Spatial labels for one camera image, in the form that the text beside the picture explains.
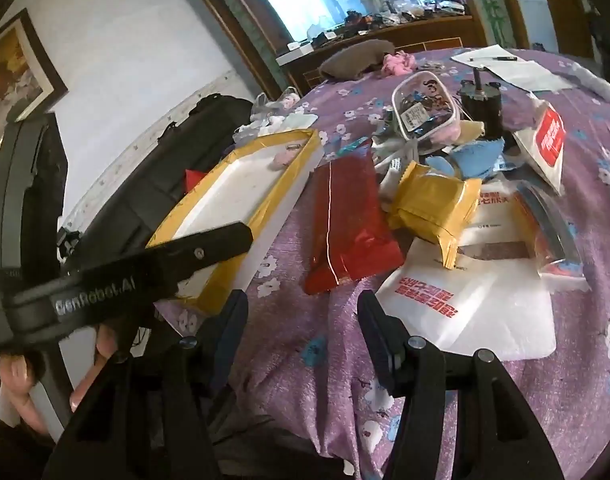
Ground clear plastic bag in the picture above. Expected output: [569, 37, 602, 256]
[515, 182, 586, 281]

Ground framed wall picture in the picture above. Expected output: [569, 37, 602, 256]
[0, 7, 70, 171]

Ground blue cloth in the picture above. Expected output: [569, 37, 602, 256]
[425, 137, 506, 181]

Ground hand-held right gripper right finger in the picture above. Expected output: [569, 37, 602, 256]
[357, 290, 566, 480]

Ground black bag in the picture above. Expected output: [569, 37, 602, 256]
[60, 92, 256, 261]

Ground yellow foil packet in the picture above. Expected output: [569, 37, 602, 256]
[387, 160, 481, 271]

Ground pale green folded cloth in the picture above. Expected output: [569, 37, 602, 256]
[280, 110, 320, 133]

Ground white paper sheet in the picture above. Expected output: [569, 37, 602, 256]
[450, 45, 526, 71]
[485, 60, 576, 93]

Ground red foil packet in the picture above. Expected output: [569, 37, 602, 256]
[304, 152, 406, 296]

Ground white bag with red label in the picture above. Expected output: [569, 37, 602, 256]
[512, 100, 568, 196]

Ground purple floral tablecloth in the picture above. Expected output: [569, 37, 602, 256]
[157, 47, 610, 480]

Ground grey cushion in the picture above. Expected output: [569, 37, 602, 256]
[319, 40, 396, 81]

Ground pink cloth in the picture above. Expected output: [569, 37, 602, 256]
[380, 52, 418, 78]

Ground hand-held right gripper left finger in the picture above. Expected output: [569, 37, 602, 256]
[42, 290, 251, 480]

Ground black cylindrical motor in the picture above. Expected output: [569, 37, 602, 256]
[459, 69, 506, 141]

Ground wooden mirror cabinet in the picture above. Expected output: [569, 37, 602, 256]
[175, 0, 531, 96]

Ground large white red-print bag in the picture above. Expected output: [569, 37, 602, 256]
[375, 237, 558, 361]

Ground person's left hand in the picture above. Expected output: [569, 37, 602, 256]
[0, 322, 120, 436]

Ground white booklet with orange print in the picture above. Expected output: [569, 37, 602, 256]
[455, 180, 541, 261]

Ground yellow storage box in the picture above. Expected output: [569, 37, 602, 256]
[147, 127, 326, 313]

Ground white box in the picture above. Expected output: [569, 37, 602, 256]
[275, 42, 318, 66]

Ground row of small shelf items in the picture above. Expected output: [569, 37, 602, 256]
[310, 0, 468, 43]

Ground crumpled white plastic bags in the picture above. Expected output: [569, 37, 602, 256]
[232, 87, 301, 148]

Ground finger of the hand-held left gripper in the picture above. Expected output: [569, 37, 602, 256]
[146, 222, 254, 287]

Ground small wicker basket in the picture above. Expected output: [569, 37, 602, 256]
[390, 71, 466, 143]

